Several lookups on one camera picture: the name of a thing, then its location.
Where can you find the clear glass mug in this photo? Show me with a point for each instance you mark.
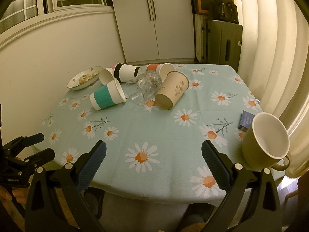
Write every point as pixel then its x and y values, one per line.
pixel 143 87

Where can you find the orange banded paper cup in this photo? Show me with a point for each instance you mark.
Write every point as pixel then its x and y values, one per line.
pixel 162 69

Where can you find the small blue box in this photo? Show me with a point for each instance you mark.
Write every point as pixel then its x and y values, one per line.
pixel 245 120

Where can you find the pink banded paper cup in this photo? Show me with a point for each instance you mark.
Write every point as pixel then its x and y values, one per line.
pixel 106 75

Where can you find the black bag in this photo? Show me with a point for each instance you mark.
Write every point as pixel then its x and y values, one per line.
pixel 219 10

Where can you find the cream curtain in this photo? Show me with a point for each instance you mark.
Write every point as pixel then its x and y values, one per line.
pixel 274 65

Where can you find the white double door cabinet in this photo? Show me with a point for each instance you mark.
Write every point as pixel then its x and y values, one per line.
pixel 155 30

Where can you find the olive ceramic mug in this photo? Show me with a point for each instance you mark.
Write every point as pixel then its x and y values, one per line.
pixel 266 143

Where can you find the teal banded paper cup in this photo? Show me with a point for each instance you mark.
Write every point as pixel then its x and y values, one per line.
pixel 109 95

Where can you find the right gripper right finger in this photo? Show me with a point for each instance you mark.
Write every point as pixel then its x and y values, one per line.
pixel 262 211

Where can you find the white bowl with flowers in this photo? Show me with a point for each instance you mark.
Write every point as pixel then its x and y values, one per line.
pixel 84 78

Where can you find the black banded paper cup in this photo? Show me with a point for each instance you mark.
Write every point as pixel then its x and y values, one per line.
pixel 126 72

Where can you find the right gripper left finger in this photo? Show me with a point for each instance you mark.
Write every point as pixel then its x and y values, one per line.
pixel 55 202

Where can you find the person's hand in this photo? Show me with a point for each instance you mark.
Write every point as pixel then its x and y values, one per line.
pixel 20 194

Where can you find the beige floral paper cup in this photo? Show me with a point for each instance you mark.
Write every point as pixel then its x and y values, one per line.
pixel 174 86

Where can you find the daisy print tablecloth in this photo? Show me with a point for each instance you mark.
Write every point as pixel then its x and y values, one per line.
pixel 153 153

